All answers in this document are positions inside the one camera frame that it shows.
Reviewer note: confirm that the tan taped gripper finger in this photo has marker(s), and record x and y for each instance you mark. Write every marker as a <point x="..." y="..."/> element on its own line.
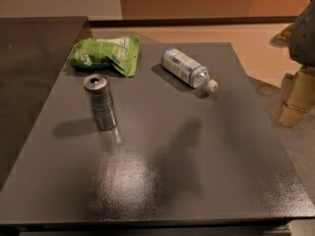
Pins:
<point x="298" y="96"/>

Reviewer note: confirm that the silver blue redbull can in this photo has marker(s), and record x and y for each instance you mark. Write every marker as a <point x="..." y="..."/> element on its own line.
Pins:
<point x="97" y="88"/>

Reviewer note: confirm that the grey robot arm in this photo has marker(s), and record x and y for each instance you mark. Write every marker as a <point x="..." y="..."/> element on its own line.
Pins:
<point x="299" y="37"/>

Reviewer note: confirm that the clear plastic water bottle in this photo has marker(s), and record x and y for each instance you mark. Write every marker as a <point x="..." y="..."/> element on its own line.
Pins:
<point x="188" y="70"/>

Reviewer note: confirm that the green chip bag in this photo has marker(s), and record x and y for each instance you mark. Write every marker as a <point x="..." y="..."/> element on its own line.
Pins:
<point x="121" y="53"/>

